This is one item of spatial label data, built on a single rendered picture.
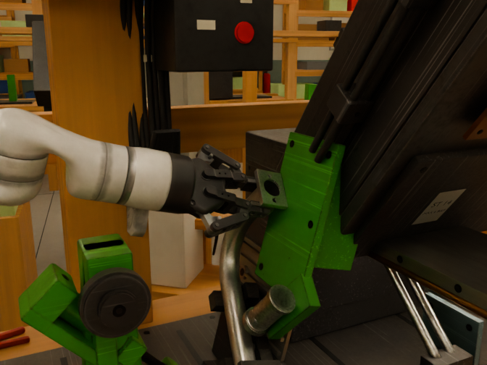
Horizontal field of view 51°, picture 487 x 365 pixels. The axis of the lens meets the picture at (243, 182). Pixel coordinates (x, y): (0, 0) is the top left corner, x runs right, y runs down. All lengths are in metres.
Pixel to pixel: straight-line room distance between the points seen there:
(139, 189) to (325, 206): 0.22
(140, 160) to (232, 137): 0.48
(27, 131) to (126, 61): 0.36
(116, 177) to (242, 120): 0.52
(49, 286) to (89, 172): 0.13
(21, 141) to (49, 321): 0.19
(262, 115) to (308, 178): 0.45
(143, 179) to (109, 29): 0.35
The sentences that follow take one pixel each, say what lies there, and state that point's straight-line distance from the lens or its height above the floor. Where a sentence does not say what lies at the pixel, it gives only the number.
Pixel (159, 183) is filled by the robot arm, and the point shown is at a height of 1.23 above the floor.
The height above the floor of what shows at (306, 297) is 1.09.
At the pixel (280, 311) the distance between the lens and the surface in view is 0.64.
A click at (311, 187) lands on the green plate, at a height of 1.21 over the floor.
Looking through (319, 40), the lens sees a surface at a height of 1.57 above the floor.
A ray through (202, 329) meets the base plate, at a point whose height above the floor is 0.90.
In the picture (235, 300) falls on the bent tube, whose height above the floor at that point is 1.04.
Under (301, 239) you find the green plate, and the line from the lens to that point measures 0.65.
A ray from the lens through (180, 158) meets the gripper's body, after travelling 0.63.
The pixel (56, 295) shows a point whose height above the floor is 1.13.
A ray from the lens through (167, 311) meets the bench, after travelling 1.06.
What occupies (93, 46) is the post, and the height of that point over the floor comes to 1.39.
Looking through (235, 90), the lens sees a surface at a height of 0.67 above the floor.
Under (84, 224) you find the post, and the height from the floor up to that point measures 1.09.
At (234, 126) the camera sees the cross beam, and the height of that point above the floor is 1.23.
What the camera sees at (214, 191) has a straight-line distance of 0.65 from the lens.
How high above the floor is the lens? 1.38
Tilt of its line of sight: 14 degrees down
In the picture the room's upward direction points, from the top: straight up
